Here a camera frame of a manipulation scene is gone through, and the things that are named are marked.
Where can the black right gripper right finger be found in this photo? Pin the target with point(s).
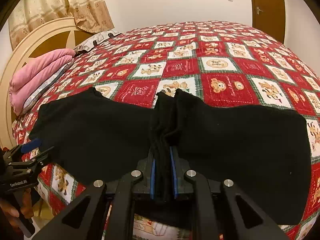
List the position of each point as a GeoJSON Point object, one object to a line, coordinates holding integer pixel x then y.
{"type": "Point", "coordinates": [219, 210]}

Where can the brown wooden door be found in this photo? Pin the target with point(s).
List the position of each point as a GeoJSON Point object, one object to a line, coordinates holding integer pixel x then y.
{"type": "Point", "coordinates": [272, 20]}

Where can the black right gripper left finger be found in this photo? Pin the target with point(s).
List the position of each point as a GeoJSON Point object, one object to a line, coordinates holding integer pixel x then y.
{"type": "Point", "coordinates": [104, 210]}

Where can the red patchwork bear bedspread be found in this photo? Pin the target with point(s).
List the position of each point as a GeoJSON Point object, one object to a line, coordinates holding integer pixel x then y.
{"type": "Point", "coordinates": [226, 64]}

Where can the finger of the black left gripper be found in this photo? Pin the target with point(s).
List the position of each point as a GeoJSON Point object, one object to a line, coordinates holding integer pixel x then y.
{"type": "Point", "coordinates": [31, 144]}

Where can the black pants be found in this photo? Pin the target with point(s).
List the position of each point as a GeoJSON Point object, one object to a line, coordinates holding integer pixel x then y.
{"type": "Point", "coordinates": [262, 149]}

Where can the cream wooden headboard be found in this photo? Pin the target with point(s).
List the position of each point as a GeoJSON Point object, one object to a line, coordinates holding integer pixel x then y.
{"type": "Point", "coordinates": [55, 34]}

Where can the grey floral pillow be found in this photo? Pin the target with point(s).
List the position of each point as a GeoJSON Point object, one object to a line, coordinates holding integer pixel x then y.
{"type": "Point", "coordinates": [34, 97]}

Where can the beige patterned curtain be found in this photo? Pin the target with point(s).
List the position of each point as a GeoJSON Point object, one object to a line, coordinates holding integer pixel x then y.
{"type": "Point", "coordinates": [91, 16]}

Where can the silver door handle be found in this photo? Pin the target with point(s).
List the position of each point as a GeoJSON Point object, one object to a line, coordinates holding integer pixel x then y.
{"type": "Point", "coordinates": [258, 10]}

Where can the pink folded blanket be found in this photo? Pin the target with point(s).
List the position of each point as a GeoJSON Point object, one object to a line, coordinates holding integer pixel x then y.
{"type": "Point", "coordinates": [26, 80]}

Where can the white patterned far pillow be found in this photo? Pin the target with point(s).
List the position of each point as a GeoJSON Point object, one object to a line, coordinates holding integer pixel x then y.
{"type": "Point", "coordinates": [95, 40]}

